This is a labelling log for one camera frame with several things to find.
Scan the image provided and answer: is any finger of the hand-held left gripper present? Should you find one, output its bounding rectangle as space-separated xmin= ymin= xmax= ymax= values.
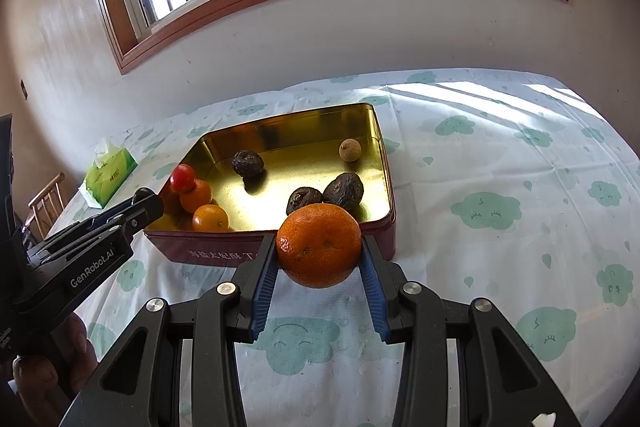
xmin=120 ymin=188 xmax=165 ymax=239
xmin=27 ymin=197 xmax=136 ymax=255

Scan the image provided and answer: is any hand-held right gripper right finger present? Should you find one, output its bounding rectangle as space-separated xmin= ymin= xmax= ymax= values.
xmin=361 ymin=234 xmax=583 ymax=427

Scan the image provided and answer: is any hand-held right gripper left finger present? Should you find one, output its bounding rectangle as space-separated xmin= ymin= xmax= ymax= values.
xmin=59 ymin=234 xmax=279 ymax=427

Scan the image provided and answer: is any red cherry tomato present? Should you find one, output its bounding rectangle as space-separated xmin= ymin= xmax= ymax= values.
xmin=170 ymin=164 xmax=196 ymax=193

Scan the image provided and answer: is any tangerine with brown mark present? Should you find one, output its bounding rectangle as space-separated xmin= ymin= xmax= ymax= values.
xmin=179 ymin=179 xmax=213 ymax=214

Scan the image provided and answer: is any orange tangerine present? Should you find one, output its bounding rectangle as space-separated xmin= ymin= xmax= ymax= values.
xmin=192 ymin=204 xmax=230 ymax=233
xmin=276 ymin=203 xmax=362 ymax=289

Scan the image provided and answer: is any small dark passion fruit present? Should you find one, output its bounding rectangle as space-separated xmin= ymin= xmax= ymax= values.
xmin=231 ymin=150 xmax=265 ymax=178

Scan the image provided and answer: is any dark wrinkled passion fruit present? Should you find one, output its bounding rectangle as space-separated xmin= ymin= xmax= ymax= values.
xmin=286 ymin=187 xmax=326 ymax=217
xmin=322 ymin=172 xmax=365 ymax=211

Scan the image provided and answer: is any red and gold tin box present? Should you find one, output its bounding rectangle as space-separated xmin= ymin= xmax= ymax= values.
xmin=142 ymin=103 xmax=397 ymax=264

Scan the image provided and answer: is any person's left hand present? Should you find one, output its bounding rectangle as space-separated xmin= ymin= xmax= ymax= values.
xmin=11 ymin=313 xmax=97 ymax=413

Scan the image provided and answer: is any green tissue pack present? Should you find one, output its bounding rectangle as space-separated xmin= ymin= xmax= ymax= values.
xmin=79 ymin=138 xmax=138 ymax=209

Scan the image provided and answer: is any light wooden chair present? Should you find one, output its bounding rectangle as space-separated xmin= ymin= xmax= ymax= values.
xmin=27 ymin=172 xmax=66 ymax=228

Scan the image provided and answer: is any cloud print tablecloth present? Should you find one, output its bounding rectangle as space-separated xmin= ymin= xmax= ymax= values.
xmin=30 ymin=68 xmax=640 ymax=427

